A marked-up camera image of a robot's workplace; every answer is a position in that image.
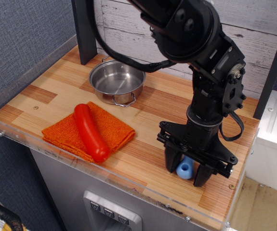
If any dark grey left post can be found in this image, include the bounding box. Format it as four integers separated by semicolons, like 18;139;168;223
71;0;97;65

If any stainless steel pot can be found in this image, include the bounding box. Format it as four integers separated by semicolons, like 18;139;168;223
89;58;146;107

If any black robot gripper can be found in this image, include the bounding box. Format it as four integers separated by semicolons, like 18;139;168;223
157;110;238;187

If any yellow black object bottom left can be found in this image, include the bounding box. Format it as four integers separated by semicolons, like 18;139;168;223
0;205;27;231

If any grey toy fridge cabinet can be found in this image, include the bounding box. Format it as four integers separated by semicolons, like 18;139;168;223
31;150;203;231

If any silver dispenser button panel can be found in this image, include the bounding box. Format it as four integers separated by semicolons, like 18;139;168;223
83;191;143;231

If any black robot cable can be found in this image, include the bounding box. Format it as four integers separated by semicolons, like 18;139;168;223
85;0;177;73

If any blue grey toy scoop spoon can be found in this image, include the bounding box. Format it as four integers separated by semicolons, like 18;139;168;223
176;156;194;180

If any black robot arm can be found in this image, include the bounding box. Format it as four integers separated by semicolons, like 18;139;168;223
132;0;246;187

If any orange knitted towel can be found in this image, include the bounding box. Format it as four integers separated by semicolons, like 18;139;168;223
42;102;135;163

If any red toy sausage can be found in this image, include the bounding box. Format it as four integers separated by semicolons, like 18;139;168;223
74;104;110;163

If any clear acrylic table guard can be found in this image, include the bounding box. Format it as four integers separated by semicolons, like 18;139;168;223
0;46;258;231

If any white side cabinet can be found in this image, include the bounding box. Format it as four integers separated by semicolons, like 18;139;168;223
245;90;277;190

